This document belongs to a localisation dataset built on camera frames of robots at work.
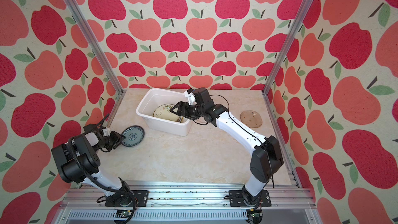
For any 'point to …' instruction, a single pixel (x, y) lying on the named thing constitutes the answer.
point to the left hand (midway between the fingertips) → (125, 138)
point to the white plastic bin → (157, 97)
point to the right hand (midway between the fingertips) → (178, 110)
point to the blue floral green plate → (134, 135)
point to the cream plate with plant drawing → (164, 111)
